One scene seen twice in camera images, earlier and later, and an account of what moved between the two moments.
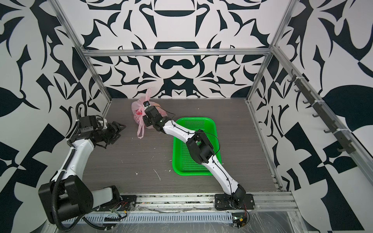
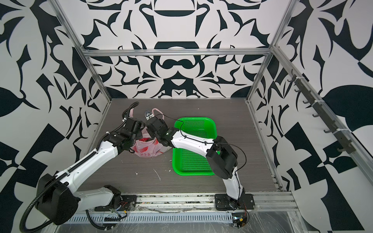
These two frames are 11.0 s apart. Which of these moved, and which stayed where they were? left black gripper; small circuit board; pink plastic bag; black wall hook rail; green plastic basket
Moved: pink plastic bag; left black gripper
Stayed: small circuit board; green plastic basket; black wall hook rail
